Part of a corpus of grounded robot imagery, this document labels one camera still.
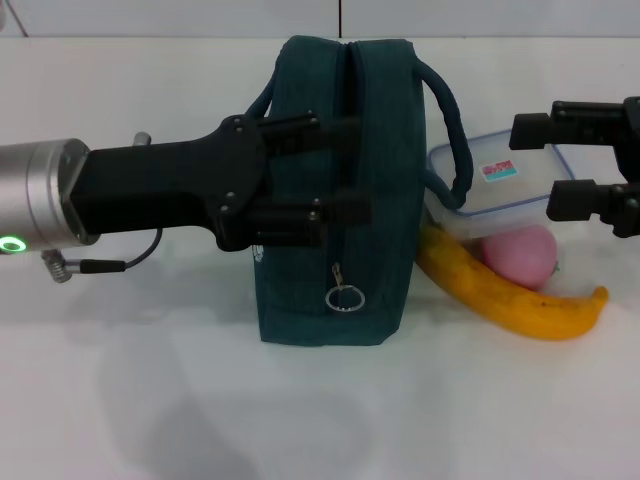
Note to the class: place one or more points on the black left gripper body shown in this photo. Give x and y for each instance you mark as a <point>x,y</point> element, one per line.
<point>165,190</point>

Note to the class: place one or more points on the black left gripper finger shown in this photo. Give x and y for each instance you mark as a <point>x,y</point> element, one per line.
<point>300,220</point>
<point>310,135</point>

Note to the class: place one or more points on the clear plastic food container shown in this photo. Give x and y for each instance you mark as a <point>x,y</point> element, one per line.
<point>520,192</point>

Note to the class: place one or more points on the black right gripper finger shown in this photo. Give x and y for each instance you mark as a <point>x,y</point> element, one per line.
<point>575,125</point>
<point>595,202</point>

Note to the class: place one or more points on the pink peach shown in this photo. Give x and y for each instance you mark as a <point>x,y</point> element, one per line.
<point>522,255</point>

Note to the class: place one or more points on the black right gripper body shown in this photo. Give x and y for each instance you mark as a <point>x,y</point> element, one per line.
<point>632,140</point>

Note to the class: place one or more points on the dark teal insulated lunch bag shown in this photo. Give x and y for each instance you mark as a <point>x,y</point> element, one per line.
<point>310,280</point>

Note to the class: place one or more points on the yellow banana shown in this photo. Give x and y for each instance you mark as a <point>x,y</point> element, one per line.
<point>500,300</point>

